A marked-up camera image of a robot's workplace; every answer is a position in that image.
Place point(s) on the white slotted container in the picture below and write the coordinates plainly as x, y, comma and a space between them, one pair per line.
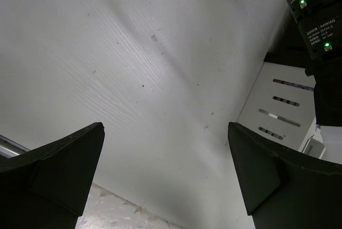
280, 107

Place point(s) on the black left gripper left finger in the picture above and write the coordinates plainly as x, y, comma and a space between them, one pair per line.
48, 187

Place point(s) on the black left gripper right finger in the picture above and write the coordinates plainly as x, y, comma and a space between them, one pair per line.
281, 187

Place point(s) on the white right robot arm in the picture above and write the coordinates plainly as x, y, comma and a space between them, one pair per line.
319, 22

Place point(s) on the black slotted container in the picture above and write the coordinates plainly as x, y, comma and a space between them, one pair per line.
288, 47

